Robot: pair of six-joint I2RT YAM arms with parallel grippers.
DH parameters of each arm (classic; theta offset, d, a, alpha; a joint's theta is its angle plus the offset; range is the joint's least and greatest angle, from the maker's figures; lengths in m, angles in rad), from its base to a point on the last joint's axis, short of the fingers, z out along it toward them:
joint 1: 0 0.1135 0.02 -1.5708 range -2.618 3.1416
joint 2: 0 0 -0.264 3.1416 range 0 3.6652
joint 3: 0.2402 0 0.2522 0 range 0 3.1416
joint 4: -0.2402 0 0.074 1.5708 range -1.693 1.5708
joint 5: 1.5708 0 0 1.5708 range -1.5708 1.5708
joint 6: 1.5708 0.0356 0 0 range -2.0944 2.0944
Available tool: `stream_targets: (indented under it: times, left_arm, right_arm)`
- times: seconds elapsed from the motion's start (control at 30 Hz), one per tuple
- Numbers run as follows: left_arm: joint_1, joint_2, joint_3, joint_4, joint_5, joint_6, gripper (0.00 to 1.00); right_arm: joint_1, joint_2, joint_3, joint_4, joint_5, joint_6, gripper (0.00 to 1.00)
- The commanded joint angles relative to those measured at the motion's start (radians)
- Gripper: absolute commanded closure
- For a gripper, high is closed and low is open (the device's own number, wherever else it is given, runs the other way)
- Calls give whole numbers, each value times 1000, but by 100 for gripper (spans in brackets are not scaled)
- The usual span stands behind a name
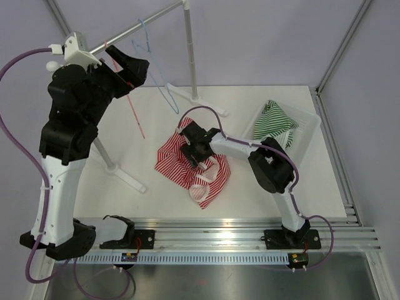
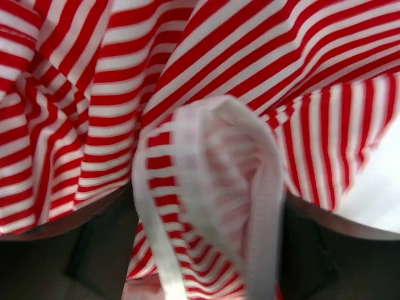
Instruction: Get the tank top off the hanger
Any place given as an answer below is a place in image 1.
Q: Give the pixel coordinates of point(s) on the blue wire hanger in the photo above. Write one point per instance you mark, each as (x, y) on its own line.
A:
(159, 80)

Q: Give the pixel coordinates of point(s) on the green striped tank top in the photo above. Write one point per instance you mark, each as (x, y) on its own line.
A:
(275, 123)

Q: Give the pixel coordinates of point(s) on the left aluminium frame post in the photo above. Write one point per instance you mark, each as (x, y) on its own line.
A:
(62, 18)

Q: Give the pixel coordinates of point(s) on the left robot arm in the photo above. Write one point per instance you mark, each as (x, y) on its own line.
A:
(80, 94)

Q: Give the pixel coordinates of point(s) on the right aluminium frame post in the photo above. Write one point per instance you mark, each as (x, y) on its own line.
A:
(344, 44)

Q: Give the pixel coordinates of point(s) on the red striped tank top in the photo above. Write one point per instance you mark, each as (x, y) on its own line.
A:
(204, 182)

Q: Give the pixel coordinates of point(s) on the white slotted cable duct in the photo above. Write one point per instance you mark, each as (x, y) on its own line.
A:
(172, 258)

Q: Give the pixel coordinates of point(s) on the white metal clothes rack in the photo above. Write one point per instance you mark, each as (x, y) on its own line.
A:
(100, 154)

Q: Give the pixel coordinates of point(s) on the aluminium mounting rail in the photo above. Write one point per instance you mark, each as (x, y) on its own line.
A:
(244, 234)

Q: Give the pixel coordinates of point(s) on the white plastic basket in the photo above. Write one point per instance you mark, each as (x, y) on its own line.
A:
(303, 136)

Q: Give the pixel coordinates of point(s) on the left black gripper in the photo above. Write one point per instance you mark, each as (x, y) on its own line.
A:
(133, 69)

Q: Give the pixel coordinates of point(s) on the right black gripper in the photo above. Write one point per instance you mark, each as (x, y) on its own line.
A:
(188, 149)

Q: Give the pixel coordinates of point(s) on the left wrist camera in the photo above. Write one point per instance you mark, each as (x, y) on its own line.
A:
(75, 51)

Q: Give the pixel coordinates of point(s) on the aluminium frame post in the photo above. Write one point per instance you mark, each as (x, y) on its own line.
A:
(62, 18)
(344, 44)

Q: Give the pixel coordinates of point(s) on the pink wire hanger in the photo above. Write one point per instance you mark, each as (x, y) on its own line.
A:
(117, 69)

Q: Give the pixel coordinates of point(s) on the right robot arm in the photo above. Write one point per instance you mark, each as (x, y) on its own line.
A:
(274, 172)

